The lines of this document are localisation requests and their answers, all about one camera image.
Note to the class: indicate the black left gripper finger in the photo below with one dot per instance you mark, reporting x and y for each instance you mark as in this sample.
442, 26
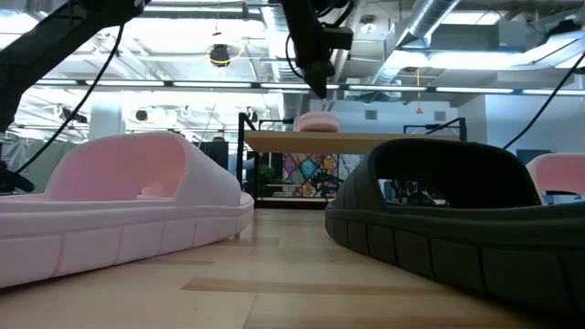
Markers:
322, 87

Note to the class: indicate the pink foam slide sandal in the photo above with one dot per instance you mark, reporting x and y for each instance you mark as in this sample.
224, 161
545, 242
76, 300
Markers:
114, 237
316, 122
560, 173

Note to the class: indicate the dark grey foam slide sandal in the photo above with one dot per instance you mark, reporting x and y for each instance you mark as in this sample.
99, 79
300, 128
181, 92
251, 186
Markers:
457, 247

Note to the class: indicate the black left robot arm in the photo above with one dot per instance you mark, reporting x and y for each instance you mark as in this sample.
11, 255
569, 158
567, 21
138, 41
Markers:
45, 41

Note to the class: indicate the round ceiling fixture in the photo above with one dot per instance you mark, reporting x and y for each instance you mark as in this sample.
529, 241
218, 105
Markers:
368, 25

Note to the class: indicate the black round lamp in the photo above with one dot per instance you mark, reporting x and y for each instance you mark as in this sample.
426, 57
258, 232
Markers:
141, 115
252, 116

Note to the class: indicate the colourful mosaic panel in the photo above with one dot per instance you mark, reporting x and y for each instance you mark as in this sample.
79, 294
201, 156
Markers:
311, 173

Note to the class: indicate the green potted plant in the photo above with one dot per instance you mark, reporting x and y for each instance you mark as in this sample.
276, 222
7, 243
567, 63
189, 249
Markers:
268, 176

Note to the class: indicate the long linear ceiling light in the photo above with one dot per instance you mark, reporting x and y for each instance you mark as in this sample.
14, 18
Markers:
205, 84

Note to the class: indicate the black monitor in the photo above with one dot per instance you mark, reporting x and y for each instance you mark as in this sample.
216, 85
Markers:
215, 155

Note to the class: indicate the white building column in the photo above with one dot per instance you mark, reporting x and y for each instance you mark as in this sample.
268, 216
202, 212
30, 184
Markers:
106, 123

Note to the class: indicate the dark blue screen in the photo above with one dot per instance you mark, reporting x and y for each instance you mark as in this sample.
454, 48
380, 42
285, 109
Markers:
532, 154

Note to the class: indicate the black ceiling device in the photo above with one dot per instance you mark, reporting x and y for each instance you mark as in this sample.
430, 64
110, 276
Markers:
74, 116

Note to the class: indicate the grey curtain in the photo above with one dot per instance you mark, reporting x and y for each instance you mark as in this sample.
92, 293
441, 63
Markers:
51, 155

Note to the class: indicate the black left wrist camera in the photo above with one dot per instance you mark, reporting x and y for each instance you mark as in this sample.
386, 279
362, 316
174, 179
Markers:
340, 39

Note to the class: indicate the silver corrugated ceiling duct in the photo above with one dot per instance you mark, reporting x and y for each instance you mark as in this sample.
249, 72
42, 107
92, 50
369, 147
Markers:
273, 45

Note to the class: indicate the grey wall vent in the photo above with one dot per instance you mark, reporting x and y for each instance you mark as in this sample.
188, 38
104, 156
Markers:
440, 115
371, 114

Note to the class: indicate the wooden shelf with black frame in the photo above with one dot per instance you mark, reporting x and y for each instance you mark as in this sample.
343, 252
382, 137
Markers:
365, 142

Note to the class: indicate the silver spiral ceiling duct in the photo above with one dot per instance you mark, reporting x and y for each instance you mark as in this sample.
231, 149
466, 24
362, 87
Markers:
429, 18

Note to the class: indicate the grey rectangular ceiling duct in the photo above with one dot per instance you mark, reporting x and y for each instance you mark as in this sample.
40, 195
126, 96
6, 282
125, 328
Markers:
480, 36

